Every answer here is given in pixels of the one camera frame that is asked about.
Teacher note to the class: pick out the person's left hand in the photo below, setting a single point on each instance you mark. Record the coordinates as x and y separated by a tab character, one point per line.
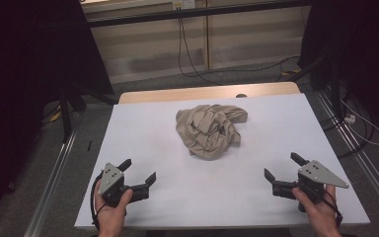
112	219

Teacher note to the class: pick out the beige garment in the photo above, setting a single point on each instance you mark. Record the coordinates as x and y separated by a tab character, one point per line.
207	131

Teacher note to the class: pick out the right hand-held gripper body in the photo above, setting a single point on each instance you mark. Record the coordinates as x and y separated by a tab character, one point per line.
319	174

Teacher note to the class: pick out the black curtain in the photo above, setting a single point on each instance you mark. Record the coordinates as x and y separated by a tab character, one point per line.
358	49
23	82

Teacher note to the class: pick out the person's right hand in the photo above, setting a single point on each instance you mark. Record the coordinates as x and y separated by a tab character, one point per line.
322	217

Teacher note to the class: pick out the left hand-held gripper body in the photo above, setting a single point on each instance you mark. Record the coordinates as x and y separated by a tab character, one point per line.
111	177

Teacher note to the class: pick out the wooden table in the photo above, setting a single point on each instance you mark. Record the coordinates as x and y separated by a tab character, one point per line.
184	94

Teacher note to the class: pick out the black stand leg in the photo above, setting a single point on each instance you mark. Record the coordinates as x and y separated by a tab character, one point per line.
309	67
66	118

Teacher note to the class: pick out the white power strip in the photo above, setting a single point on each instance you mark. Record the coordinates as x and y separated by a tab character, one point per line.
350	118

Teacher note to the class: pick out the white wall socket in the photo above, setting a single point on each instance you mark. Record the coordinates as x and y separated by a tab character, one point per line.
184	4

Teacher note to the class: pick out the aluminium floor rail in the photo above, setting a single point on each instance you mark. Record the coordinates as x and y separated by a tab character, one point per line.
51	184
358	154

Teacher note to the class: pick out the black horizontal bar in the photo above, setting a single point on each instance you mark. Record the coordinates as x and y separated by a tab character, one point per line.
194	13

